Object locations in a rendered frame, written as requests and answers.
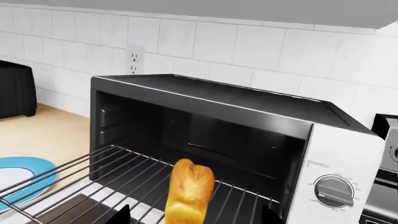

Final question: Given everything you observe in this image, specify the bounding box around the white wall power outlet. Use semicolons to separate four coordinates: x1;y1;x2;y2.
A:
126;44;146;75

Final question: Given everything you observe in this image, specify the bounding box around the silver and black appliance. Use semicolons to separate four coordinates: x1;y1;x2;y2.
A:
357;113;398;224

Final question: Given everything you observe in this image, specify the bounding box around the blue and white plate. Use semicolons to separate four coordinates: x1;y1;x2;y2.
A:
0;156;59;210

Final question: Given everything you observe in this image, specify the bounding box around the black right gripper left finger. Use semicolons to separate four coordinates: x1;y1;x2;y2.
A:
106;204;131;224

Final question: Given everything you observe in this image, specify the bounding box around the black and white toaster oven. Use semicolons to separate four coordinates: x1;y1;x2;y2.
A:
90;73;387;224

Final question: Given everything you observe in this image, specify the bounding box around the grey oven timer knob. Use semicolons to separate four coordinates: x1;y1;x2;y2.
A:
312;174;356;208

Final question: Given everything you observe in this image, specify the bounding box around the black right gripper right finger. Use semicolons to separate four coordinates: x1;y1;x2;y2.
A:
262;205;284;224

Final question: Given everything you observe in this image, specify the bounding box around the golden bread loaf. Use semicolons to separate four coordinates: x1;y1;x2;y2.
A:
164;158;216;224

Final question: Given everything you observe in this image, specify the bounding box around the open toaster oven door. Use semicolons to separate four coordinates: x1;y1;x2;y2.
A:
0;178;175;224

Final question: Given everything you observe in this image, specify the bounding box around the metal wire oven rack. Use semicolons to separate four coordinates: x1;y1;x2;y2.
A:
0;144;280;224

